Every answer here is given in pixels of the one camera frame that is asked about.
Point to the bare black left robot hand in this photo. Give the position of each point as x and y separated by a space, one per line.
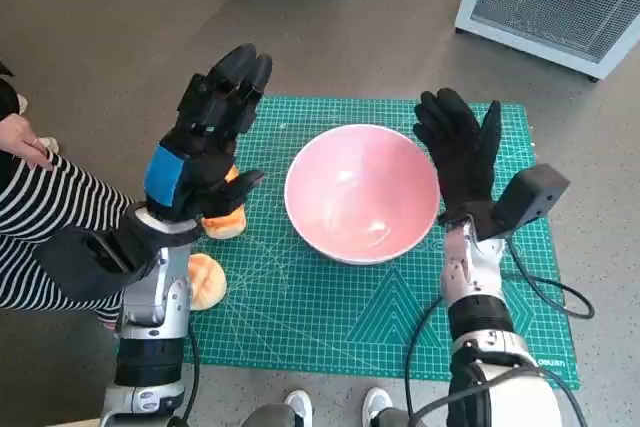
200 157

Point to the person's hand with ring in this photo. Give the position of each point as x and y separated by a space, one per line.
22 139

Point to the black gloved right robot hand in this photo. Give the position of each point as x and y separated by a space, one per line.
460 157

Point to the long striped toy bread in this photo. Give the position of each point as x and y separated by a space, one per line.
225 227

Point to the pink bowl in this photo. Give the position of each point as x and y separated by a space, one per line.
360 182

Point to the round toy bread bun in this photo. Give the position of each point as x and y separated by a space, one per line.
207 282

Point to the green cutting mat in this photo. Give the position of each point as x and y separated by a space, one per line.
310 297

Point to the white shoe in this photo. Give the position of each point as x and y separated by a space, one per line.
377 403
299 404

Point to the grey leg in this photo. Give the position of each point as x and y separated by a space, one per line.
400 419
270 418

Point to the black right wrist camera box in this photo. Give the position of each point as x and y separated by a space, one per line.
530 197

